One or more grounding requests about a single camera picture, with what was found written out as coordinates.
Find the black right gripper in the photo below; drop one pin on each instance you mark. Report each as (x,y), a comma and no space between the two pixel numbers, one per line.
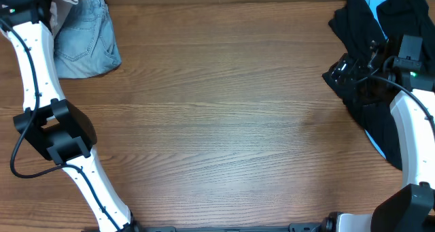
(355,67)

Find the beige cotton shorts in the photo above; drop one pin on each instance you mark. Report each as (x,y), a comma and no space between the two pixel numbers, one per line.
(59,10)

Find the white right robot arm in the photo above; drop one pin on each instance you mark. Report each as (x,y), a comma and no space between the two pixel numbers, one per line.
(395,67)

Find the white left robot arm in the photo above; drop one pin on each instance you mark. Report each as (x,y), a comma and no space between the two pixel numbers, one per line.
(59,131)

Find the black garment pile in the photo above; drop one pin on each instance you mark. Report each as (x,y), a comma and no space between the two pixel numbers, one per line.
(356,27)

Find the light blue shirt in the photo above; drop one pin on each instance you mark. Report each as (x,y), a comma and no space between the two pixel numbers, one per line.
(373,5)

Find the folded light blue jeans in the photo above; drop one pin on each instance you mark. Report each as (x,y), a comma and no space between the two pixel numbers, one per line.
(86,45)

